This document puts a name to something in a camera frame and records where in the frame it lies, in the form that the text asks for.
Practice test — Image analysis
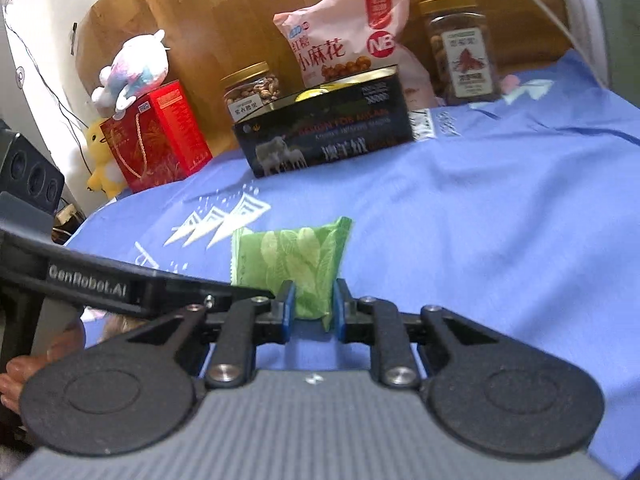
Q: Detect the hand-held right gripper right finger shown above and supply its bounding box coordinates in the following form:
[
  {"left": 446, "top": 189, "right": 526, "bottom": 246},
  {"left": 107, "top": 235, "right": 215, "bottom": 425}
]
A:
[{"left": 334, "top": 278, "right": 507, "bottom": 389}]

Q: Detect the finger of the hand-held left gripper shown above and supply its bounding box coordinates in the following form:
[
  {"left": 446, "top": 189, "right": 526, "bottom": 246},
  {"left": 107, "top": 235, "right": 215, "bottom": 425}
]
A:
[{"left": 150, "top": 270, "right": 277, "bottom": 319}]

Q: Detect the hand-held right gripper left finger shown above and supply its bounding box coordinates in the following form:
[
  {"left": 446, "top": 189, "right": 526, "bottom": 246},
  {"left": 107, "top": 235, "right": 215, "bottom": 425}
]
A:
[{"left": 125, "top": 280, "right": 297, "bottom": 389}]

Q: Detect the light green leaf-print packet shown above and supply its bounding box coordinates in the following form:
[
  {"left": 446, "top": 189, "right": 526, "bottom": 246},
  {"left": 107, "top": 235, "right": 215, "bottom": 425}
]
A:
[{"left": 231, "top": 216, "right": 355, "bottom": 332}]

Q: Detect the black cardboard box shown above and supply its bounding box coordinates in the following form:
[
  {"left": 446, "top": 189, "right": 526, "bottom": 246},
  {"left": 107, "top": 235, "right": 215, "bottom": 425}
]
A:
[{"left": 232, "top": 64, "right": 416, "bottom": 179}]

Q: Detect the person's left hand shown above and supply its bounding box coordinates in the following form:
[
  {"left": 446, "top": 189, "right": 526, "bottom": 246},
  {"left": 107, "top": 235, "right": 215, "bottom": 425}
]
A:
[{"left": 0, "top": 317, "right": 87, "bottom": 417}]

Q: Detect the black speaker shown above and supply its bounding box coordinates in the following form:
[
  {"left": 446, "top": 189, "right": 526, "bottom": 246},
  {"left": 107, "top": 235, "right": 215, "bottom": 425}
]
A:
[{"left": 0, "top": 120, "right": 66, "bottom": 217}]

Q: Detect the yellow duck plush toy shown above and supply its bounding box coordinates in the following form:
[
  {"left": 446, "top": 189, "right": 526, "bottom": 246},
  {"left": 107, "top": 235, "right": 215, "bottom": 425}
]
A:
[{"left": 85, "top": 117, "right": 129, "bottom": 199}]

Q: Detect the blue printed bedsheet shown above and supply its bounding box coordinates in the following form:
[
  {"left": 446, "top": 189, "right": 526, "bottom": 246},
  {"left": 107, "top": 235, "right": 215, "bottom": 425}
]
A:
[{"left": 65, "top": 50, "right": 640, "bottom": 479}]

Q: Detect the red gift box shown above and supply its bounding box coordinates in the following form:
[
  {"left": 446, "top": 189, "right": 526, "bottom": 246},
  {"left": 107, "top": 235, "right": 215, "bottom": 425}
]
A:
[{"left": 100, "top": 81, "right": 213, "bottom": 194}]

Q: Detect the light nut jar gold lid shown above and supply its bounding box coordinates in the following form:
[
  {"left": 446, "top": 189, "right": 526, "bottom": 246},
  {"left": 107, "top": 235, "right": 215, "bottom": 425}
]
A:
[{"left": 221, "top": 62, "right": 284, "bottom": 124}]

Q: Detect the pink plush toy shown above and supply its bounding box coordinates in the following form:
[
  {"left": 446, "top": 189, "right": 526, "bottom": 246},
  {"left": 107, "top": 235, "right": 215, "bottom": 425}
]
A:
[{"left": 91, "top": 29, "right": 168, "bottom": 118}]

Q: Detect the wooden headboard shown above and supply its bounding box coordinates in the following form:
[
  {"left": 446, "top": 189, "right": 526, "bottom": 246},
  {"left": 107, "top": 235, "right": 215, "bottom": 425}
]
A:
[{"left": 75, "top": 0, "right": 367, "bottom": 157}]

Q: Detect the large pink snack bag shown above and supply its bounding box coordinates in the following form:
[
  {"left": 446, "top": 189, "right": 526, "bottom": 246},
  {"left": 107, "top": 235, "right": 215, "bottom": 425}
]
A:
[{"left": 273, "top": 0, "right": 434, "bottom": 111}]

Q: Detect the dark nut jar gold lid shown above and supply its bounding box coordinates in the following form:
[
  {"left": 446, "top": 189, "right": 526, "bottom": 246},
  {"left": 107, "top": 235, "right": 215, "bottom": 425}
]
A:
[{"left": 417, "top": 0, "right": 504, "bottom": 107}]

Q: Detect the brown padded cushion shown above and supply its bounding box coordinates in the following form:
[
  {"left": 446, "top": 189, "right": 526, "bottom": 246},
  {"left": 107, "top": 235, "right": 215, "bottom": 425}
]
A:
[{"left": 402, "top": 0, "right": 574, "bottom": 97}]

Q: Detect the grey patterned door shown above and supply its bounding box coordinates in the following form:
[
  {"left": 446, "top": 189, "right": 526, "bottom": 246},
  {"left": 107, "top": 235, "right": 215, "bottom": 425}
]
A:
[{"left": 585, "top": 0, "right": 640, "bottom": 106}]

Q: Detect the thin black wall cable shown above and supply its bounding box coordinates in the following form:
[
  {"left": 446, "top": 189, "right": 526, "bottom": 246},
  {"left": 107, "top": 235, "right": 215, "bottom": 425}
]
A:
[{"left": 0, "top": 0, "right": 103, "bottom": 137}]

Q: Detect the white cable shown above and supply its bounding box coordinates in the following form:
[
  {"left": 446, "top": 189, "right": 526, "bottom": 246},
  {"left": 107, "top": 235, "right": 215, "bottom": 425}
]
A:
[{"left": 497, "top": 0, "right": 608, "bottom": 87}]

